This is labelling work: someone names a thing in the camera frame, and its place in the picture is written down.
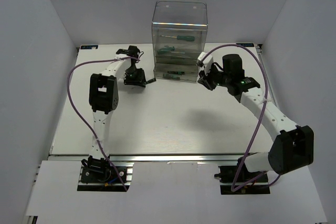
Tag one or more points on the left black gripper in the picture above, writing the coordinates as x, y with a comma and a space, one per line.
138, 81

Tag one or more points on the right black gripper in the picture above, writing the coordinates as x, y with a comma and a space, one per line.
205, 80

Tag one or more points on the thin black green screwdriver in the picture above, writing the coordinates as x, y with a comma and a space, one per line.
150, 81

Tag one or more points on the small black green screwdriver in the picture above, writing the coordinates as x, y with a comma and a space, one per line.
171, 76

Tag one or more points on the long green handle screwdriver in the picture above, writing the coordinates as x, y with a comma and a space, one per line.
168, 50

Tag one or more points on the short green handle screwdriver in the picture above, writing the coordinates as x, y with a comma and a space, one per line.
179, 37

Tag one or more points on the clear plastic drawer cabinet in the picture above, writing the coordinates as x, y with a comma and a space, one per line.
179, 31

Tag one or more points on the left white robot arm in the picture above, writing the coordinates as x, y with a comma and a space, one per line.
104, 97

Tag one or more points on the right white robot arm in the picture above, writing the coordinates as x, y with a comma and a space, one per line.
292, 146

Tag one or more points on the blue label right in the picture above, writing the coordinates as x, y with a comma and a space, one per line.
246, 44

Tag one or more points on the blue label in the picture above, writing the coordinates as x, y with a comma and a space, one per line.
246, 44
89, 47

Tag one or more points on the blue label left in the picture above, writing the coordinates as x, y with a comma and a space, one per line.
89, 47

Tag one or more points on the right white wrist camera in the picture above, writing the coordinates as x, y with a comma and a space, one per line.
204, 62

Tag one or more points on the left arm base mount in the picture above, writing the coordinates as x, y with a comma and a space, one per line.
96, 179

